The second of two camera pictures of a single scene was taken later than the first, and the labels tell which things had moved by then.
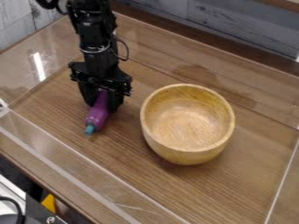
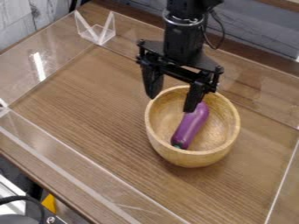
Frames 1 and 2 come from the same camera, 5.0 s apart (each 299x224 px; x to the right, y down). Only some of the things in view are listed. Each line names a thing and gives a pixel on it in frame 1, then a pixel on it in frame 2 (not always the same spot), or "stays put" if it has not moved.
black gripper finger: x=90 y=92 -> x=154 y=74
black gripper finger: x=115 y=100 -> x=194 y=95
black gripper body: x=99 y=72 -> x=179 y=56
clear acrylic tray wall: x=70 y=178 stays put
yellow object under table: x=50 y=203 stays put
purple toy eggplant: x=98 y=114 -> x=191 y=127
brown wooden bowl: x=187 y=123 stays put
